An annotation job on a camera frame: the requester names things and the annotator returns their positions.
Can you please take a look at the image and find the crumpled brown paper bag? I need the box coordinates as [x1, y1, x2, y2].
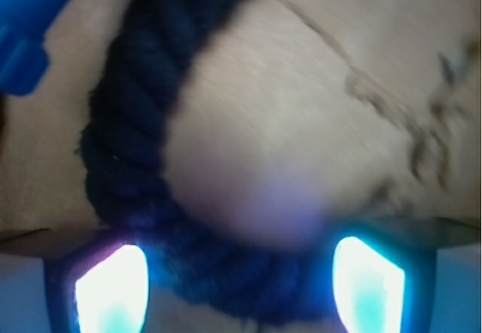
[1, 0, 481, 251]

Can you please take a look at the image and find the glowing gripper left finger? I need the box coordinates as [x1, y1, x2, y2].
[0, 229, 151, 333]

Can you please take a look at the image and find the blue plastic bowling pin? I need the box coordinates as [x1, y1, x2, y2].
[1, 0, 69, 96]

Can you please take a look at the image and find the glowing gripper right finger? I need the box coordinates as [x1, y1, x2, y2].
[331, 218, 482, 333]

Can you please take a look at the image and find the dark blue twisted rope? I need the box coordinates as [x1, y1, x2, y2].
[77, 0, 340, 325]

